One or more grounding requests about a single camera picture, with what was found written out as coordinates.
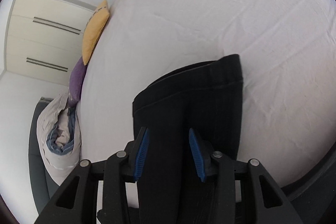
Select black denim pants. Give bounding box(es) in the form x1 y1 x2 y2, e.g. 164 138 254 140
133 55 243 223

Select grey rolled duvet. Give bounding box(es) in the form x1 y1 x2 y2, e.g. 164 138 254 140
37 93 81 185

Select purple cushion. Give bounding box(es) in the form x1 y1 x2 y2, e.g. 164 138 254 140
68 57 87 107

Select dark grey headboard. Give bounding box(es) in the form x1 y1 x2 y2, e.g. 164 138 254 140
28 97 59 214

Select yellow cushion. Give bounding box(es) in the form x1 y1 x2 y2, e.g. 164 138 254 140
82 0 110 65

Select cream wardrobe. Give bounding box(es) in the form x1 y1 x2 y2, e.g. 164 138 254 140
5 0 95 86

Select white bed sheet mattress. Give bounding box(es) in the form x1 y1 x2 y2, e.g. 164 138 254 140
77 0 335 186

